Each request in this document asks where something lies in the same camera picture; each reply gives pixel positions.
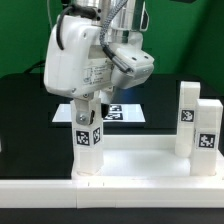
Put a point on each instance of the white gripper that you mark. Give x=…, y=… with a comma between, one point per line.
x=80, y=68

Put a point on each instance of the white desk tabletop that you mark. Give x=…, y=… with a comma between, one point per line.
x=141, y=156

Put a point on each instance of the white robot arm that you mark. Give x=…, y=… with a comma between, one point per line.
x=120, y=24

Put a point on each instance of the fiducial marker sheet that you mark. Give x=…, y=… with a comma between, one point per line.
x=130, y=113

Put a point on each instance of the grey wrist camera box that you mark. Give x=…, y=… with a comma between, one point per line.
x=140, y=63

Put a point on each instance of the white L-shaped wall fence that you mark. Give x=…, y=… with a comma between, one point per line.
x=153, y=193

